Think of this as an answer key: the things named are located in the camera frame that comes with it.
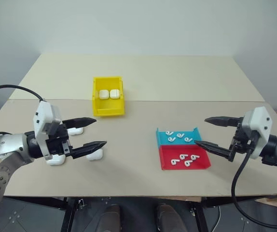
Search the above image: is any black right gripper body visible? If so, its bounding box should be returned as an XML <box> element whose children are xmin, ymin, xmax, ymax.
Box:
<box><xmin>229</xmin><ymin>122</ymin><xmax>257</xmax><ymax>160</ymax></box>

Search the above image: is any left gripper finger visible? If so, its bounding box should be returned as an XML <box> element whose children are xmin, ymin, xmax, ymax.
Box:
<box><xmin>61</xmin><ymin>116</ymin><xmax>97</xmax><ymax>130</ymax></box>
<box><xmin>71</xmin><ymin>140</ymin><xmax>108</xmax><ymax>160</ymax></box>

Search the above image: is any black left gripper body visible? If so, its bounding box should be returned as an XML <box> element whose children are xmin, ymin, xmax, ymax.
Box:
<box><xmin>44</xmin><ymin>121</ymin><xmax>73</xmax><ymax>158</ymax></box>

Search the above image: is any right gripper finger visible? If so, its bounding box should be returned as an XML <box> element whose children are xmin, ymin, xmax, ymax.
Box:
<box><xmin>204</xmin><ymin>116</ymin><xmax>244</xmax><ymax>128</ymax></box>
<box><xmin>194</xmin><ymin>140</ymin><xmax>236</xmax><ymax>162</ymax></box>

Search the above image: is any yellow plastic bin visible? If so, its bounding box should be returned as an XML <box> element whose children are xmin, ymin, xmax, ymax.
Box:
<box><xmin>91</xmin><ymin>76</ymin><xmax>126</xmax><ymax>117</ymax></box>

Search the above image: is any red plastic tray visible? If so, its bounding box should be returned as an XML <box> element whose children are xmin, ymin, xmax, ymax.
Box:
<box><xmin>158</xmin><ymin>144</ymin><xmax>212</xmax><ymax>171</ymax></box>

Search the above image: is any blue plastic tray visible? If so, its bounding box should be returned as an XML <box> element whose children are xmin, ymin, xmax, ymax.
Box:
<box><xmin>155</xmin><ymin>126</ymin><xmax>203</xmax><ymax>148</ymax></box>

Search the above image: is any dark brown rounded shape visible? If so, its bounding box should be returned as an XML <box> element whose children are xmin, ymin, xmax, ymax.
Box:
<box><xmin>96</xmin><ymin>203</ymin><xmax>123</xmax><ymax>232</ymax></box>
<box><xmin>156</xmin><ymin>203</ymin><xmax>185</xmax><ymax>232</ymax></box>

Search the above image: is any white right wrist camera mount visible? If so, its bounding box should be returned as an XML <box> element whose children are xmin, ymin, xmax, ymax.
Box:
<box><xmin>241</xmin><ymin>106</ymin><xmax>274</xmax><ymax>160</ymax></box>

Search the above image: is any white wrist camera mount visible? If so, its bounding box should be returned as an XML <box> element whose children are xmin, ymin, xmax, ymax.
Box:
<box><xmin>33</xmin><ymin>101</ymin><xmax>62</xmax><ymax>160</ymax></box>
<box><xmin>241</xmin><ymin>106</ymin><xmax>274</xmax><ymax>160</ymax></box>

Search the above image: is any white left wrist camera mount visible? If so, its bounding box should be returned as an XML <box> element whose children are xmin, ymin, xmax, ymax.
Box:
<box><xmin>33</xmin><ymin>101</ymin><xmax>62</xmax><ymax>160</ymax></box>

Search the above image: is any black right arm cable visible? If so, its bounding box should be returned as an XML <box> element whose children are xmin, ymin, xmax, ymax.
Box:
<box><xmin>231</xmin><ymin>131</ymin><xmax>277</xmax><ymax>231</ymax></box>

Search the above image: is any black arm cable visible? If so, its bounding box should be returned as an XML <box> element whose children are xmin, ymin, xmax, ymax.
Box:
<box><xmin>0</xmin><ymin>84</ymin><xmax>45</xmax><ymax>210</ymax></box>
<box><xmin>231</xmin><ymin>131</ymin><xmax>277</xmax><ymax>231</ymax></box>

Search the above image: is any thin white cable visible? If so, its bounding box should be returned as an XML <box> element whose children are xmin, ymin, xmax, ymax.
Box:
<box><xmin>216</xmin><ymin>205</ymin><xmax>223</xmax><ymax>226</ymax></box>

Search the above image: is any black table frame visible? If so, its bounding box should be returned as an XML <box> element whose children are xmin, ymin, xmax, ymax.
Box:
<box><xmin>4</xmin><ymin>195</ymin><xmax>259</xmax><ymax>232</ymax></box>

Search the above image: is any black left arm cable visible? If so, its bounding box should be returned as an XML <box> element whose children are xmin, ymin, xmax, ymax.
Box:
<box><xmin>0</xmin><ymin>84</ymin><xmax>45</xmax><ymax>210</ymax></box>

